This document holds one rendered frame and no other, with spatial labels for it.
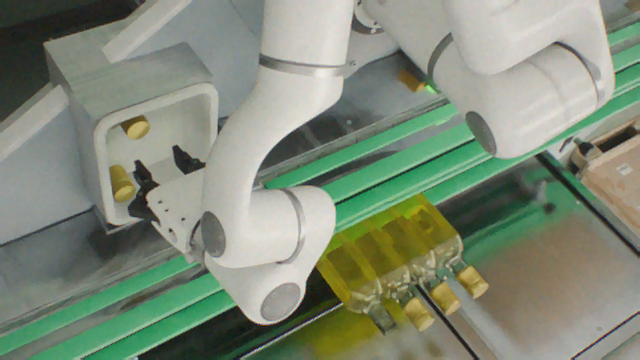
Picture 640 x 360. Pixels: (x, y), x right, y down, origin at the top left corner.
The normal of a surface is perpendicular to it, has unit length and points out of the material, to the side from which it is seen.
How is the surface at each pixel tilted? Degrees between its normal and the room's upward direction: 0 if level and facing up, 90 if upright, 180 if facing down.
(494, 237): 89
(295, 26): 61
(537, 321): 90
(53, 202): 0
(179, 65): 90
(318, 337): 89
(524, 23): 41
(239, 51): 0
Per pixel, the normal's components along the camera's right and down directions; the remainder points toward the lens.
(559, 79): 0.04, -0.22
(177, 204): -0.11, -0.74
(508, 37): 0.07, 0.47
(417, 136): 0.13, -0.63
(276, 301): 0.57, 0.50
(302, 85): 0.07, 0.25
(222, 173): -0.65, -0.04
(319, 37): 0.29, 0.32
